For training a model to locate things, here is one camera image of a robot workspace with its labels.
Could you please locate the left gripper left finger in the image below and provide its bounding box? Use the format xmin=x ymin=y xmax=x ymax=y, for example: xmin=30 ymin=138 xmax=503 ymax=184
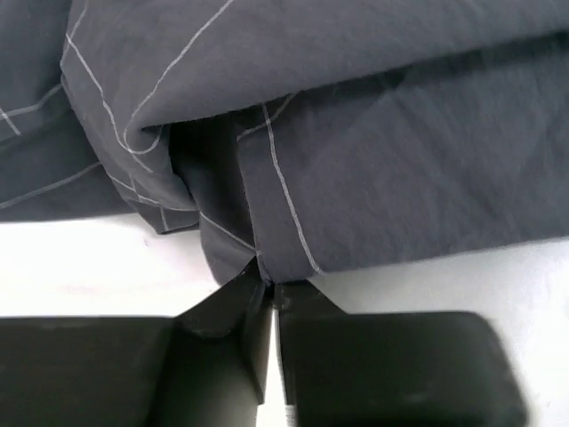
xmin=176 ymin=259 xmax=273 ymax=405

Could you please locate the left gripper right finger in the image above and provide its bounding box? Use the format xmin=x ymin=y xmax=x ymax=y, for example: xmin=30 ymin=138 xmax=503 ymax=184
xmin=273 ymin=282 xmax=346 ymax=405

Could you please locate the dark grey checked pillowcase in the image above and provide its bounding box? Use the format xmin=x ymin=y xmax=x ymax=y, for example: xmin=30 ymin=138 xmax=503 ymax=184
xmin=1 ymin=1 xmax=568 ymax=283

